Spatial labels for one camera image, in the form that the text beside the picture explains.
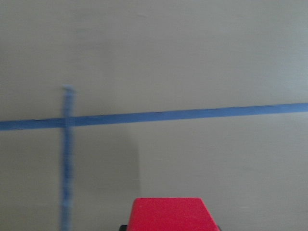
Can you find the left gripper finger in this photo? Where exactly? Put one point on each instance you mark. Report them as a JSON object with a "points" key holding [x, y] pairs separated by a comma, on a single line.
{"points": [[123, 228]]}

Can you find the red wooden block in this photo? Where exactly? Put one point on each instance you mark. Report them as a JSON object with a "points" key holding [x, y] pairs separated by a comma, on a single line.
{"points": [[171, 214]]}

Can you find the brown paper table cover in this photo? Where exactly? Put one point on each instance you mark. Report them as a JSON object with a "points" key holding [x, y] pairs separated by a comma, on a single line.
{"points": [[134, 56]]}

